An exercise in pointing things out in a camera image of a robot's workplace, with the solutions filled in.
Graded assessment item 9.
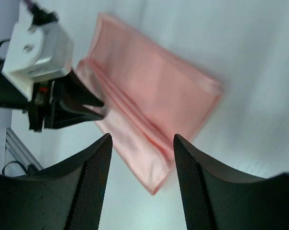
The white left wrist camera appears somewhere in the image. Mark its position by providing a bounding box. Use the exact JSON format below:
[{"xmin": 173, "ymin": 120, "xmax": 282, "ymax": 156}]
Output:
[{"xmin": 2, "ymin": 9, "xmax": 73, "ymax": 100}]

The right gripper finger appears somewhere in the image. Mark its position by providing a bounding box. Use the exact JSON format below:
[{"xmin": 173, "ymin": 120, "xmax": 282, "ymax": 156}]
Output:
[
  {"xmin": 173, "ymin": 134, "xmax": 289, "ymax": 230},
  {"xmin": 0, "ymin": 134, "xmax": 112, "ymax": 230}
]

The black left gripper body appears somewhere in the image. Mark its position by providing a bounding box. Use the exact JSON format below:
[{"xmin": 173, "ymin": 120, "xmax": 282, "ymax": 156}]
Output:
[{"xmin": 0, "ymin": 58, "xmax": 66, "ymax": 132}]

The aluminium front rail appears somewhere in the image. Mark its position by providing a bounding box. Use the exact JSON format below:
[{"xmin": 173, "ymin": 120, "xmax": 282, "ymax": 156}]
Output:
[{"xmin": 1, "ymin": 128, "xmax": 43, "ymax": 177}]

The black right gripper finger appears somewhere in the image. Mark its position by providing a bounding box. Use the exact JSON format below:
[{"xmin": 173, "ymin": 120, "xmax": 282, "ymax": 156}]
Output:
[
  {"xmin": 60, "ymin": 70, "xmax": 104, "ymax": 107},
  {"xmin": 58, "ymin": 101, "xmax": 109, "ymax": 125}
]

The pink satin napkin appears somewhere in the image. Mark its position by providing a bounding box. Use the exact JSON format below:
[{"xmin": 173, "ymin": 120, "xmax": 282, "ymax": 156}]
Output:
[{"xmin": 76, "ymin": 12, "xmax": 223, "ymax": 195}]

